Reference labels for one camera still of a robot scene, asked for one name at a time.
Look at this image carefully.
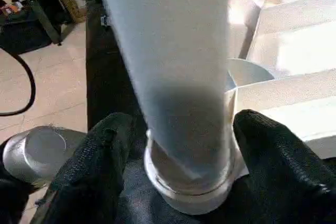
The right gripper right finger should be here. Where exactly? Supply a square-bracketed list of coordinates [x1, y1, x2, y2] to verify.
[233, 110, 336, 224]

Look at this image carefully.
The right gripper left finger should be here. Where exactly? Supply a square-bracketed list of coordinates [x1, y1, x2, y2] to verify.
[34, 112, 137, 224]

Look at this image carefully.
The white plastic table top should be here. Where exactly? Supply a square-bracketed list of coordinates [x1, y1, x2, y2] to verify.
[143, 0, 336, 214]

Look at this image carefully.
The white plastic table leg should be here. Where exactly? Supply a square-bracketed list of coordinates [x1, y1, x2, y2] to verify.
[93, 0, 244, 183]

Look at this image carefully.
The black stand leg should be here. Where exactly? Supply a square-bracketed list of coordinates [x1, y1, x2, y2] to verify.
[10, 0, 74, 46]

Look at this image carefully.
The thick black floor cable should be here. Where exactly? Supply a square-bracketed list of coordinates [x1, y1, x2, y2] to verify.
[0, 48, 37, 116]

